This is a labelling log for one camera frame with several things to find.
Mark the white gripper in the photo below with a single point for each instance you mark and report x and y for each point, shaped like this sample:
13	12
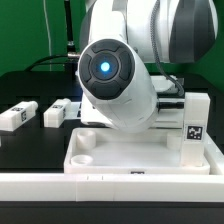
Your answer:
170	109

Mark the white desk top tray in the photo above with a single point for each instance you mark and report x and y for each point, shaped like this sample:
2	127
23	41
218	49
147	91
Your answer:
109	151

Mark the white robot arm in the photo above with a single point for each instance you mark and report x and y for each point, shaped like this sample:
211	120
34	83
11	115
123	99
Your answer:
119	37

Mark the sheet of fiducial tags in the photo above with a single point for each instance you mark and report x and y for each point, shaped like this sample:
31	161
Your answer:
74	111

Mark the white L-shaped fence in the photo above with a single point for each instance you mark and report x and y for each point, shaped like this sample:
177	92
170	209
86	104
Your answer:
122	187

